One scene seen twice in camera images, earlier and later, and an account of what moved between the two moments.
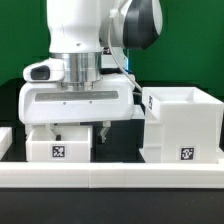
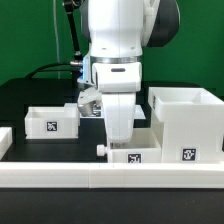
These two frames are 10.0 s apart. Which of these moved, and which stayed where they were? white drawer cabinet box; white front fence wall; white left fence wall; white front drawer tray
Moved: white front drawer tray
Stayed: white left fence wall; white front fence wall; white drawer cabinet box
